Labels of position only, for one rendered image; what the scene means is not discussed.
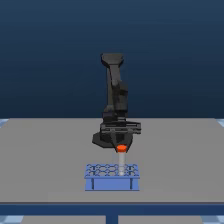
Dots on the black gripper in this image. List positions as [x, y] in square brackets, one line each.
[120, 127]

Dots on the blue tube rack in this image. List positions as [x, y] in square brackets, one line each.
[112, 178]

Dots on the dark six-joint robot arm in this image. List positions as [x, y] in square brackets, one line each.
[115, 86]

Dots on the centrifuge tube with orange cap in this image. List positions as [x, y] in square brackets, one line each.
[122, 160]

